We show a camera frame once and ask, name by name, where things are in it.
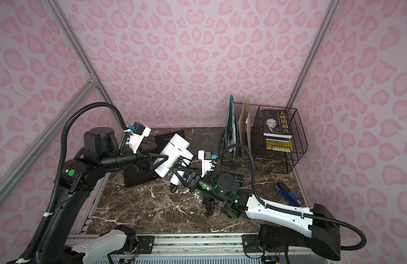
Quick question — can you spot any white hair dryer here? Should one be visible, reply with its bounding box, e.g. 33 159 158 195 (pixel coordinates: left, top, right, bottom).
155 134 194 178

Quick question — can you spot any black pouch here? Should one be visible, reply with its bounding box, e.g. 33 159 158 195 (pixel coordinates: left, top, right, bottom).
116 151 159 191
155 130 185 154

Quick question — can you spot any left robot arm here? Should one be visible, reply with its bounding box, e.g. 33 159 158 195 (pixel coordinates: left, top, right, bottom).
14 102 168 264

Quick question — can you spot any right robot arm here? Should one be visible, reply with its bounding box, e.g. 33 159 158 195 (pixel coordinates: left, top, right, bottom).
168 147 367 261

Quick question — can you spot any dark green hair dryer left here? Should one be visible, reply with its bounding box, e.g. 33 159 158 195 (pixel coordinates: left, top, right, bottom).
202 195 216 217

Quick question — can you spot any dark green hair dryer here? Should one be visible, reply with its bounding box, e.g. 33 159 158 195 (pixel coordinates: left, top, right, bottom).
221 201 238 219
202 195 216 217

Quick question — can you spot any grey hair dryer pouch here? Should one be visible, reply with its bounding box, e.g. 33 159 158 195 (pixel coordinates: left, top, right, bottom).
189 128 224 156

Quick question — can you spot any dark green hair dryer right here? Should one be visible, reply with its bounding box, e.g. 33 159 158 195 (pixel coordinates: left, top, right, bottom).
221 201 238 219

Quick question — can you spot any green file folder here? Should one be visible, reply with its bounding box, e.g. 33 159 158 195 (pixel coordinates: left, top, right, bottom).
224 95 241 147

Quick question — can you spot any beige file folder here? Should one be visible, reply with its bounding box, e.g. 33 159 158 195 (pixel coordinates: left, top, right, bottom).
238 97 251 152

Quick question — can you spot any yellow striped book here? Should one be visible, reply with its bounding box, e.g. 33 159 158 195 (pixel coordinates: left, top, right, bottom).
266 138 293 152

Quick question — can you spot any black portrait book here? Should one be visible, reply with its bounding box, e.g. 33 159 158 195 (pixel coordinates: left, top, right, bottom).
262 110 293 139

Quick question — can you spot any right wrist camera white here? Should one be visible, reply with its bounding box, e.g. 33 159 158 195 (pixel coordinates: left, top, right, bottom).
198 150 218 178

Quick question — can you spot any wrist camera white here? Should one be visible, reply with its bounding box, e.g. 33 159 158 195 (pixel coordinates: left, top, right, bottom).
127 122 151 154
198 150 218 178

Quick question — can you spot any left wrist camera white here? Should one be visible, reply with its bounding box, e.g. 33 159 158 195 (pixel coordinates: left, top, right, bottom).
127 122 151 154

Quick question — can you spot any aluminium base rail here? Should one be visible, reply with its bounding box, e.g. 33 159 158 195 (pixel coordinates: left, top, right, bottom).
55 230 343 264

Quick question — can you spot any black wire file rack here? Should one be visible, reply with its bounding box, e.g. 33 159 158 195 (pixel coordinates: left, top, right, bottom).
221 102 309 175

